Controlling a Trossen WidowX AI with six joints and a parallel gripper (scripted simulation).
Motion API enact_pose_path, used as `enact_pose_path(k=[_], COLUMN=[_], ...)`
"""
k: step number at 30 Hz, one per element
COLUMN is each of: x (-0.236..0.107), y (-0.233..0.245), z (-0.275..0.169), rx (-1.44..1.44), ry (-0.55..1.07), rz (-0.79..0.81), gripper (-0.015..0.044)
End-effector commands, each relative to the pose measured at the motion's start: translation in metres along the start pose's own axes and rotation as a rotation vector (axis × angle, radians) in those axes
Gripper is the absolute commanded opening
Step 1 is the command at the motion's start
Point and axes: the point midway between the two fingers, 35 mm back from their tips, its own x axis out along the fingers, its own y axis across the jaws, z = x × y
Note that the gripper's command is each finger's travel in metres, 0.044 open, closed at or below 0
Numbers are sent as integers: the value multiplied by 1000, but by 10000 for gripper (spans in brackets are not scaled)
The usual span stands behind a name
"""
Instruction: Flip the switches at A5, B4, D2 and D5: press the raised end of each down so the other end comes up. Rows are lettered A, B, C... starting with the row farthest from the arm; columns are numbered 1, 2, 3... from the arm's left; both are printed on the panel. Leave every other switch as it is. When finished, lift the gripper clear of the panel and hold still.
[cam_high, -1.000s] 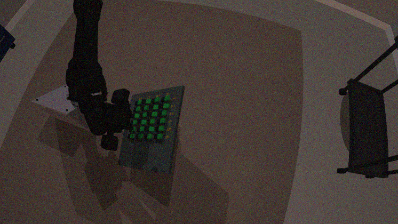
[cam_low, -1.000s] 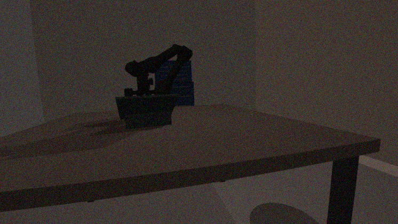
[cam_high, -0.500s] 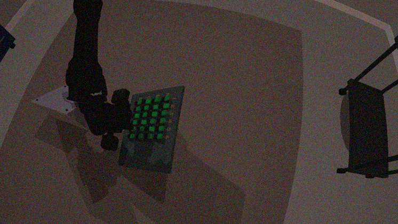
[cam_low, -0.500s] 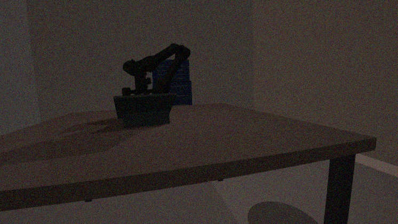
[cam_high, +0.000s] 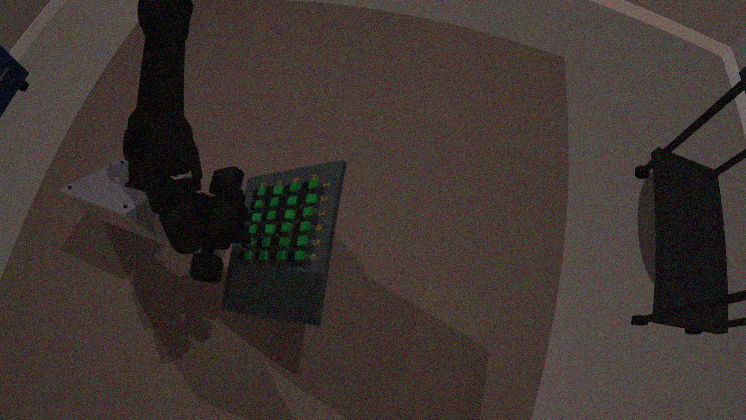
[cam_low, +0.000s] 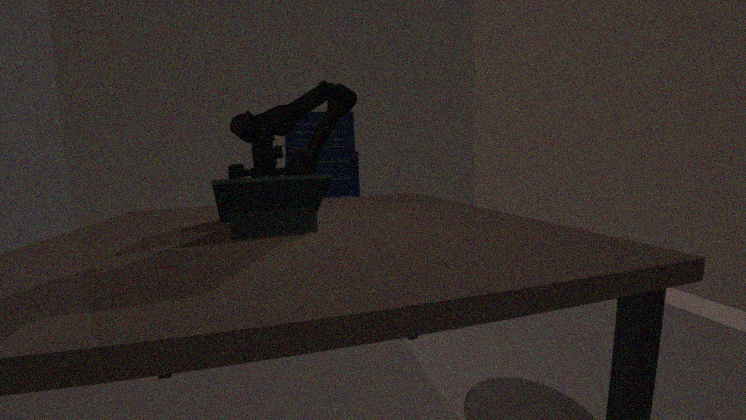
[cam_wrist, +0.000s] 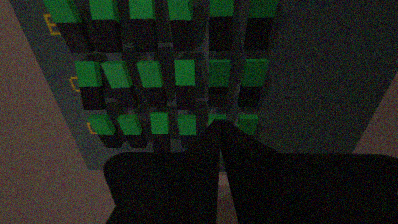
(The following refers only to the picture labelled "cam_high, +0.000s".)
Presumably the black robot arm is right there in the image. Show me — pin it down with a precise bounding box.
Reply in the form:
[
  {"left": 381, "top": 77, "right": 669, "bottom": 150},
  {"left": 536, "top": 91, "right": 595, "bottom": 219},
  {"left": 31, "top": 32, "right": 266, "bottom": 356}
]
[{"left": 123, "top": 0, "right": 248, "bottom": 254}]

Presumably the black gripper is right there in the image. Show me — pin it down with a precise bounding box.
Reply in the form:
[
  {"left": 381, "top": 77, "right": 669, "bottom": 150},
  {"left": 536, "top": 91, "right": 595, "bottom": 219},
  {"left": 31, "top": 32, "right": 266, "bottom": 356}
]
[{"left": 189, "top": 166, "right": 252, "bottom": 283}]

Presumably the dark grey switch panel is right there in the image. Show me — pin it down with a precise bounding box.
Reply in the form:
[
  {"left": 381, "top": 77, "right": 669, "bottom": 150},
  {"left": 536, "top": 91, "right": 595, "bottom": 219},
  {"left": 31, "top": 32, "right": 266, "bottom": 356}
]
[{"left": 221, "top": 160, "right": 347, "bottom": 326}]

